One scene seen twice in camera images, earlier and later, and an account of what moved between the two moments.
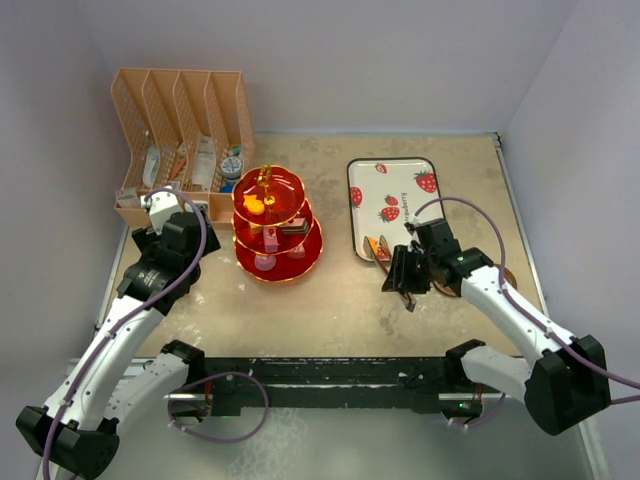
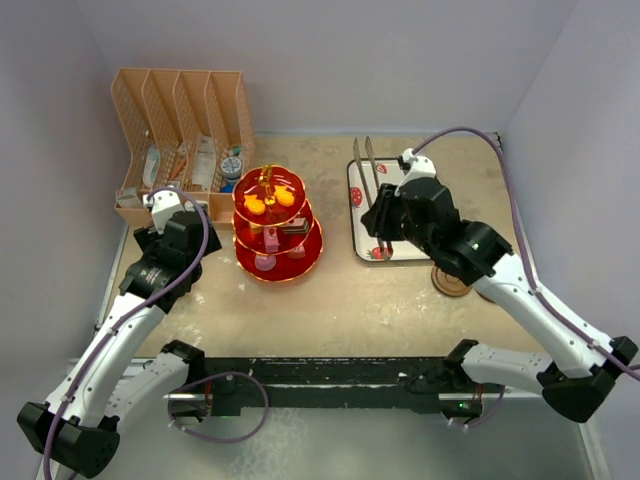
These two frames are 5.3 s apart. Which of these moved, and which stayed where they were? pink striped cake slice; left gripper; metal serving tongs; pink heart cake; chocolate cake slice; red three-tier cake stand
Moved: metal serving tongs
Stayed: pink heart cake; chocolate cake slice; pink striped cake slice; red three-tier cake stand; left gripper
